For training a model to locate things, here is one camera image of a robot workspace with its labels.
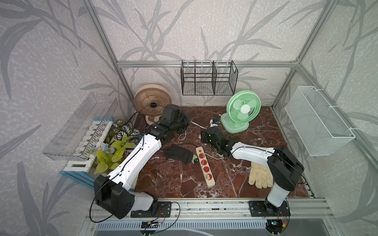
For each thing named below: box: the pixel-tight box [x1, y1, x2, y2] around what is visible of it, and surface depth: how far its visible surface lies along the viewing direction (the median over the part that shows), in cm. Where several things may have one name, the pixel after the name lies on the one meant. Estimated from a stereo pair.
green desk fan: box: [220, 90, 262, 135], surface depth 91 cm
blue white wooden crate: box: [59, 117, 115, 190], surface depth 63 cm
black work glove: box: [162, 146, 194, 165], surface depth 94 cm
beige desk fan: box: [133, 84, 173, 126], surface depth 91 cm
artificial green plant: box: [93, 119, 140, 175], surface depth 71 cm
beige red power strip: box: [195, 146, 216, 188], surface depth 86 cm
